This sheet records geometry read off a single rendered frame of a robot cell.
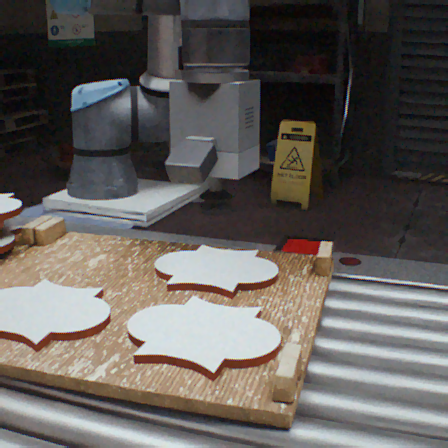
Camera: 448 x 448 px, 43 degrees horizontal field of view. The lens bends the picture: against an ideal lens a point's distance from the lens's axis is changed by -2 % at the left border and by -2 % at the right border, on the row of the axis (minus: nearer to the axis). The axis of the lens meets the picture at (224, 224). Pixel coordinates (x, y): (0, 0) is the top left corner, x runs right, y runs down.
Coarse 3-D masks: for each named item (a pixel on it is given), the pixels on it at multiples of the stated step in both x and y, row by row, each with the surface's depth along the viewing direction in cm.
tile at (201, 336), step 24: (144, 312) 60; (168, 312) 60; (192, 312) 60; (216, 312) 60; (240, 312) 60; (144, 336) 55; (168, 336) 55; (192, 336) 55; (216, 336) 55; (240, 336) 55; (264, 336) 55; (144, 360) 52; (168, 360) 52; (192, 360) 51; (216, 360) 51; (240, 360) 51; (264, 360) 52
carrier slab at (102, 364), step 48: (96, 240) 84; (144, 240) 84; (0, 288) 68; (144, 288) 68; (288, 288) 68; (96, 336) 57; (288, 336) 57; (48, 384) 51; (96, 384) 50; (144, 384) 49; (192, 384) 49; (240, 384) 49
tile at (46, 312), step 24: (24, 288) 65; (48, 288) 65; (72, 288) 65; (96, 288) 65; (0, 312) 59; (24, 312) 59; (48, 312) 60; (72, 312) 60; (96, 312) 60; (0, 336) 56; (24, 336) 55; (48, 336) 56; (72, 336) 56
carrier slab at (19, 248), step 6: (18, 234) 86; (18, 240) 84; (18, 246) 81; (24, 246) 81; (30, 246) 81; (6, 252) 79; (12, 252) 79; (18, 252) 79; (0, 258) 77; (6, 258) 77; (12, 258) 77; (0, 264) 75
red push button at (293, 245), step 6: (288, 240) 86; (294, 240) 86; (300, 240) 86; (306, 240) 86; (288, 246) 83; (294, 246) 83; (300, 246) 83; (306, 246) 83; (312, 246) 83; (318, 246) 83; (294, 252) 81; (300, 252) 81; (306, 252) 81; (312, 252) 81
